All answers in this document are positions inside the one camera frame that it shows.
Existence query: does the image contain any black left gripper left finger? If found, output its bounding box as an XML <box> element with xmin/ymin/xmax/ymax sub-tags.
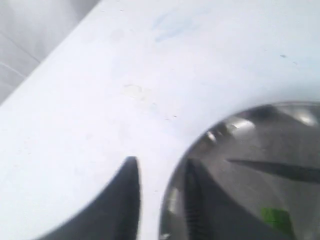
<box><xmin>42</xmin><ymin>156</ymin><xmax>141</xmax><ymax>240</ymax></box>

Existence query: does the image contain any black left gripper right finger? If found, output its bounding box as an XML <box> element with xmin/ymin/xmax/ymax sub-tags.
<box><xmin>183</xmin><ymin>159</ymin><xmax>294</xmax><ymax>240</ymax></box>

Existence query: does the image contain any dark green round vegetable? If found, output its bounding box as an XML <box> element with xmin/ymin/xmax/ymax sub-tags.
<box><xmin>261</xmin><ymin>207</ymin><xmax>296</xmax><ymax>239</ymax></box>

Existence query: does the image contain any round stainless steel plate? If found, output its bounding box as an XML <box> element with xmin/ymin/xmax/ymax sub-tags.
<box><xmin>158</xmin><ymin>101</ymin><xmax>320</xmax><ymax>240</ymax></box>

